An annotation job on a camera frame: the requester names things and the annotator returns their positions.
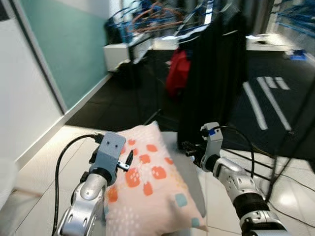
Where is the pink patterned pillow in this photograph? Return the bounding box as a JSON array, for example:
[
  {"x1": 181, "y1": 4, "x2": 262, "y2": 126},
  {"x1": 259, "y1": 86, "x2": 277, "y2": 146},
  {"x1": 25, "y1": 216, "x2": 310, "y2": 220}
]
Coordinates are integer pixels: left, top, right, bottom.
[{"x1": 102, "y1": 121, "x2": 208, "y2": 236}]

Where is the black hanging garment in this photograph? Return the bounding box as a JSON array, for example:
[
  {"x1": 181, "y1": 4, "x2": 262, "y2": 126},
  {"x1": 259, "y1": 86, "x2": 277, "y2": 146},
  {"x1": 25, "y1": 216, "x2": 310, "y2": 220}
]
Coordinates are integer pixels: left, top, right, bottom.
[{"x1": 177, "y1": 10, "x2": 249, "y2": 148}]

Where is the red hanging bag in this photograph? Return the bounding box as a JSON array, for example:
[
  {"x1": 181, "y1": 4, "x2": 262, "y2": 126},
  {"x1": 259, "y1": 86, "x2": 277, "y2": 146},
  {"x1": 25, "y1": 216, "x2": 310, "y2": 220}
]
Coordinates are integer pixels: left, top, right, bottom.
[{"x1": 166, "y1": 48, "x2": 191, "y2": 99}]

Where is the black clothes rack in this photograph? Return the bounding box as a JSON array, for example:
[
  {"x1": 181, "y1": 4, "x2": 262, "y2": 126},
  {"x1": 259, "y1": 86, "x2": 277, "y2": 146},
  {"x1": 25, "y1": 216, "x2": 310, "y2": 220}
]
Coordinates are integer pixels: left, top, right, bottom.
[{"x1": 217, "y1": 0, "x2": 315, "y2": 200}]

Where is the white low cabinet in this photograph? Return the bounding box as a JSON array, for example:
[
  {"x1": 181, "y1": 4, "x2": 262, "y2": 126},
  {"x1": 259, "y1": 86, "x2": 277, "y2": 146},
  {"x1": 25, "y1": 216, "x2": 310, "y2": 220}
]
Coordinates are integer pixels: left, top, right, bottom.
[{"x1": 103, "y1": 42, "x2": 134, "y2": 72}]

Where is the blue hanger bunch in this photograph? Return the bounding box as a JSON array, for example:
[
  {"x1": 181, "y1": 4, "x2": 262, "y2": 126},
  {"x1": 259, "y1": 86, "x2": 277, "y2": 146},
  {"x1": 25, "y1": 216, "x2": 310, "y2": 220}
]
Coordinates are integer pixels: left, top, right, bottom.
[{"x1": 106, "y1": 0, "x2": 212, "y2": 40}]

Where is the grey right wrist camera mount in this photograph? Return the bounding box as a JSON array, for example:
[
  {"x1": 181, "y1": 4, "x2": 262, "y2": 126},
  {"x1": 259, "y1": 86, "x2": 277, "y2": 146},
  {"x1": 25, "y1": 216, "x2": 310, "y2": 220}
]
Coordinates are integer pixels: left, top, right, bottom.
[{"x1": 201, "y1": 122, "x2": 223, "y2": 163}]

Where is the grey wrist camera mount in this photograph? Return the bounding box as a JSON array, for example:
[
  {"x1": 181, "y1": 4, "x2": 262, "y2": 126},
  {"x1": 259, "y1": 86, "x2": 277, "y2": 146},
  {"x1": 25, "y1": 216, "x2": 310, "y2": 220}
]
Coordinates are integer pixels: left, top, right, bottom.
[
  {"x1": 91, "y1": 131, "x2": 127, "y2": 173},
  {"x1": 201, "y1": 122, "x2": 223, "y2": 163}
]

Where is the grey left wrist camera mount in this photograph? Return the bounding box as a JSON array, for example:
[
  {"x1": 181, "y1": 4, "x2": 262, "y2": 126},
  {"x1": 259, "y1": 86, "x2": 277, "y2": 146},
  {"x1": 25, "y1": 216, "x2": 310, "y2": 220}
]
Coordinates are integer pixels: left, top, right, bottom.
[{"x1": 91, "y1": 131, "x2": 127, "y2": 173}]

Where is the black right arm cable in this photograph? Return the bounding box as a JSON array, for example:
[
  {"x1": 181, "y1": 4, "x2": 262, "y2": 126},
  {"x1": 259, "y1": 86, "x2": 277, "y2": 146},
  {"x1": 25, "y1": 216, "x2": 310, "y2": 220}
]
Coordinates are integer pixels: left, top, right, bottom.
[{"x1": 219, "y1": 125, "x2": 256, "y2": 180}]

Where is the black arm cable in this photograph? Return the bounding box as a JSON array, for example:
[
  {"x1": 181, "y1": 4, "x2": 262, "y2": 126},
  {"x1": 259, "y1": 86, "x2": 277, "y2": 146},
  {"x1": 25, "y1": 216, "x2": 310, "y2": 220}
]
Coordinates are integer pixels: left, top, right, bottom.
[
  {"x1": 52, "y1": 134, "x2": 104, "y2": 232},
  {"x1": 219, "y1": 125, "x2": 256, "y2": 180}
]

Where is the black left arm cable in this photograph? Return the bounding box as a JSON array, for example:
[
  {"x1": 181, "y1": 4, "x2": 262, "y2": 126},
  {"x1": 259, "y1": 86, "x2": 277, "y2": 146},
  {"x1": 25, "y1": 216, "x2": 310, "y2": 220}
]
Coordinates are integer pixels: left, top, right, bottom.
[{"x1": 52, "y1": 134, "x2": 104, "y2": 232}]

